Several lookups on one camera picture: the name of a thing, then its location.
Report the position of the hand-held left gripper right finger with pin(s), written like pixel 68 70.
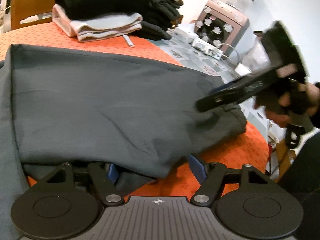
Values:
pixel 197 170

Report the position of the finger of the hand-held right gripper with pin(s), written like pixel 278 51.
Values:
pixel 227 86
pixel 217 101

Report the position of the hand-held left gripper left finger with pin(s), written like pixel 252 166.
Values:
pixel 113 173

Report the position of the grey pants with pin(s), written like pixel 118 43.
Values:
pixel 100 105

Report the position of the dark grey folded clothes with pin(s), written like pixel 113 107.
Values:
pixel 160 17

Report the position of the person's right hand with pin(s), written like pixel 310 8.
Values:
pixel 283 100

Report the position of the white power adapter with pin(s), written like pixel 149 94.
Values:
pixel 242 70

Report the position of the orange patterned table mat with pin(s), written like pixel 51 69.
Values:
pixel 225 152

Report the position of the white power strip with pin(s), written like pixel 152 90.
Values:
pixel 183 33
pixel 207 48

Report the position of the green tiled table cover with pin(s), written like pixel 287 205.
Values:
pixel 190 57

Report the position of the pink water dispenser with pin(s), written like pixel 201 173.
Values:
pixel 232 17

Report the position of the wooden chair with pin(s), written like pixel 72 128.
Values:
pixel 282 155
pixel 25 7

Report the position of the person's dark clothing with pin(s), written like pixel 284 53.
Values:
pixel 307 180

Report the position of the pale folded garment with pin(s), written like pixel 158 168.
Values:
pixel 105 25

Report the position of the black folded garment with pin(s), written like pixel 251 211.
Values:
pixel 100 0

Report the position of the white shelf cabinet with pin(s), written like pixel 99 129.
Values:
pixel 5 5

